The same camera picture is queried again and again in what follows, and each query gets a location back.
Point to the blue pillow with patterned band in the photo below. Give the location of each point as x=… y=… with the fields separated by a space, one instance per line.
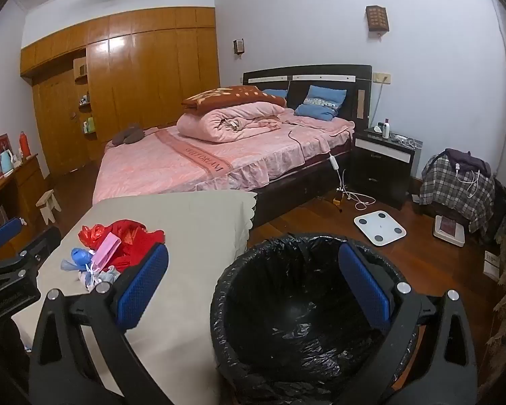
x=320 y=103

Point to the small cardboard box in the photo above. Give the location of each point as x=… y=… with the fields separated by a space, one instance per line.
x=105 y=252

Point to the red thermos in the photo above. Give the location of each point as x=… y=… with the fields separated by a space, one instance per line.
x=24 y=144

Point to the bed with pink sheet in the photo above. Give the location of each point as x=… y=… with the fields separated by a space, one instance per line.
x=173 y=164

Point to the dark purple garment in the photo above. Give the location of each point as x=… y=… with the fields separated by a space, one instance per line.
x=468 y=160

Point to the folded pink quilt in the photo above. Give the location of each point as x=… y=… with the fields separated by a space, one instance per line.
x=232 y=124

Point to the wooden desk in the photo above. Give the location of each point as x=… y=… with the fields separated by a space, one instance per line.
x=21 y=185

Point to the white bathroom scale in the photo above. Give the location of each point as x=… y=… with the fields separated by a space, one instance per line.
x=380 y=229

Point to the large brown wall lamp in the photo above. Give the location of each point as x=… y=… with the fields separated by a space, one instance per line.
x=377 y=19

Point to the blue plastic wrapper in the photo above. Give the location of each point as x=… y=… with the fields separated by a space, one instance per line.
x=76 y=258

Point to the white carton on floor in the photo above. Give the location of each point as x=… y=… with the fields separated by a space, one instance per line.
x=492 y=265

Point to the white flat box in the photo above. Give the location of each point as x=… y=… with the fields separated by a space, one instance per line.
x=449 y=230

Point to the light blue kettle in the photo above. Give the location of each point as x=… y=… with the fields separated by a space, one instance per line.
x=6 y=161

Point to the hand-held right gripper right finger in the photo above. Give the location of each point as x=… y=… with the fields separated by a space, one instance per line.
x=362 y=282

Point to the grey slippers on bed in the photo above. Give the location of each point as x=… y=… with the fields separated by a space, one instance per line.
x=126 y=133

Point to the white tissue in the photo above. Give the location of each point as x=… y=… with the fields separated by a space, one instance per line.
x=93 y=280

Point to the red glove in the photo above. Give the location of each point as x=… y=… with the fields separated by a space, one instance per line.
x=141 y=236

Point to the wall socket by headboard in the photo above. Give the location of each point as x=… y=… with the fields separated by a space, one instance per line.
x=381 y=78

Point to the brown patterned pillow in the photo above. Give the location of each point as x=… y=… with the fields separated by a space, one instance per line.
x=232 y=96

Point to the dark nightstand with white drawer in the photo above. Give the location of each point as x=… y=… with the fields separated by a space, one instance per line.
x=379 y=164

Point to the plain blue pillow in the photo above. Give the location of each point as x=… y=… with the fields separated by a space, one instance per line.
x=275 y=94

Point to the beige tablecloth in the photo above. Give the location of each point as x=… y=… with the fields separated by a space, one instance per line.
x=194 y=228

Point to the small white stool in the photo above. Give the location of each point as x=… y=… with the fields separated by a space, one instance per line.
x=48 y=206

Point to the wooden wardrobe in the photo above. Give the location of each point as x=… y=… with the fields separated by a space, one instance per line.
x=152 y=80

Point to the chargers on nightstand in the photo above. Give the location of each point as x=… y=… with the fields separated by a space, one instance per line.
x=400 y=138

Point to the power strip with yellow block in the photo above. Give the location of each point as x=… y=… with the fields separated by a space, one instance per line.
x=338 y=196

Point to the white bottle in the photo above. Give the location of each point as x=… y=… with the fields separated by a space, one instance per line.
x=386 y=130

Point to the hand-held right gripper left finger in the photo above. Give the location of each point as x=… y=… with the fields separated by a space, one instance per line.
x=145 y=280

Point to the green bottle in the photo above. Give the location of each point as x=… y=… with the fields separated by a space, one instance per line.
x=89 y=125

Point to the plaid cloth covered chair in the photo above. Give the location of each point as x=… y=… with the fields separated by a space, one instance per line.
x=451 y=194

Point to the red plastic bag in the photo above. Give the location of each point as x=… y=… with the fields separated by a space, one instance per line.
x=90 y=236

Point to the bin with black liner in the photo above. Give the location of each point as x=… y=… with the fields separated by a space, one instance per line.
x=295 y=312

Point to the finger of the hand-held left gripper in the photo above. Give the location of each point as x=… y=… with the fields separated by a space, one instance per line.
x=38 y=253
x=6 y=228

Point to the small brown wall lamp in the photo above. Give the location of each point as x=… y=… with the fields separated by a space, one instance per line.
x=238 y=45

